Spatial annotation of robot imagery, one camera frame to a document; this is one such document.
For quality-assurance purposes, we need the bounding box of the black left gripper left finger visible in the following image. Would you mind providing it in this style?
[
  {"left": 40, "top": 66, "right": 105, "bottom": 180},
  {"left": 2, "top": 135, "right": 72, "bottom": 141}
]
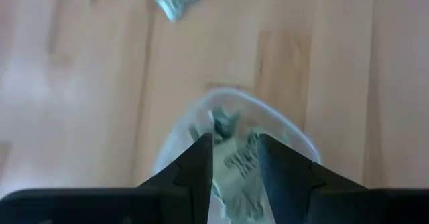
[{"left": 137, "top": 133, "right": 215, "bottom": 224}]

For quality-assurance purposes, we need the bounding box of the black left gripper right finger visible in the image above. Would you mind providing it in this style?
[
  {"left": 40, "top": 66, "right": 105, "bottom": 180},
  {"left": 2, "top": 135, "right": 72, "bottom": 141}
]
[{"left": 257, "top": 133, "right": 368, "bottom": 224}]

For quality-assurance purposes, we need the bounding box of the round clear plastic container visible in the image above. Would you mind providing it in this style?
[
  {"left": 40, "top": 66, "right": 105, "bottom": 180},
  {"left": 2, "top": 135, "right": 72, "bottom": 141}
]
[{"left": 152, "top": 87, "right": 322, "bottom": 224}]

